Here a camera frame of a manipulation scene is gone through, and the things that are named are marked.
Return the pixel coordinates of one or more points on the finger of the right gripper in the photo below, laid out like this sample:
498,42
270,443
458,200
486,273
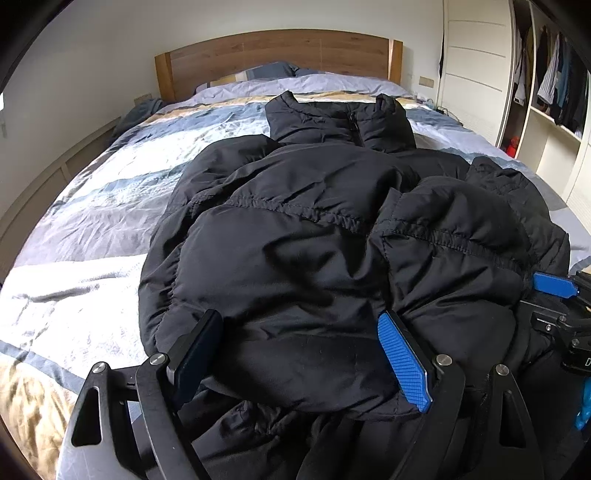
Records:
561,287

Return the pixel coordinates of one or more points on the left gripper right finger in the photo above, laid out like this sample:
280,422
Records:
407,361

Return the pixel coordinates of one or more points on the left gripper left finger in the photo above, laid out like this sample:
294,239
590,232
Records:
191,357

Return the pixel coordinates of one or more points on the black puffer jacket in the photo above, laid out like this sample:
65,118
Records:
300,239

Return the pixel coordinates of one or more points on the hanging clothes in wardrobe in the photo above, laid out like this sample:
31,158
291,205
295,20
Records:
558,75

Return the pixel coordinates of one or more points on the striped duvet cover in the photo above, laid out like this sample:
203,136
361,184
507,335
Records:
70,299

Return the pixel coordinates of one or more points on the red box in wardrobe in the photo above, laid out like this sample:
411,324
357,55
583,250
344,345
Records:
512,147

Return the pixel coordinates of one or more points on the white built-in wardrobe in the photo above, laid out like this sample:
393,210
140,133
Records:
508,73

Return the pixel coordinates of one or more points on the dark cloth beside bed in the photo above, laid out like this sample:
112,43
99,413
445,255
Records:
137,115

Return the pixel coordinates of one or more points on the wooden headboard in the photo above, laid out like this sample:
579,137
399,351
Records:
180,71

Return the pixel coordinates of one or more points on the blue grey pillow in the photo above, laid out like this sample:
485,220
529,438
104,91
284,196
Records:
268,71

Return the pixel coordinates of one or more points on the wall socket plate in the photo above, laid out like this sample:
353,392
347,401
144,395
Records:
426,82

